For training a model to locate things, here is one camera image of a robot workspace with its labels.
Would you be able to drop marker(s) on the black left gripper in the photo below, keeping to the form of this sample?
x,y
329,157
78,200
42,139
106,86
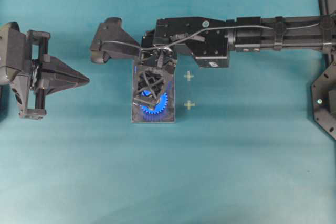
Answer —
x,y
29,90

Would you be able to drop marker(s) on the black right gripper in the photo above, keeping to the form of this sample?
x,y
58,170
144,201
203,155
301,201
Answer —
x,y
150,85

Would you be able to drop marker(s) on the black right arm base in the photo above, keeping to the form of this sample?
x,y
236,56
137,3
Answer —
x,y
323,97

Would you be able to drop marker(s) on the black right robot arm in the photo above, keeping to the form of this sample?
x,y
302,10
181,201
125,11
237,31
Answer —
x,y
210,41

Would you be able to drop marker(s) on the mounted blue gear on base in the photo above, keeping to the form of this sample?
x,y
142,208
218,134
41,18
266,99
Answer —
x,y
159,108

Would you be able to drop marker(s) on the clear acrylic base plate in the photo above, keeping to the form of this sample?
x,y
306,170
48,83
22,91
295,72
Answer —
x,y
168,115

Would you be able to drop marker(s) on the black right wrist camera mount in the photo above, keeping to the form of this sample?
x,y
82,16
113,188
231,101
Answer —
x,y
111,41

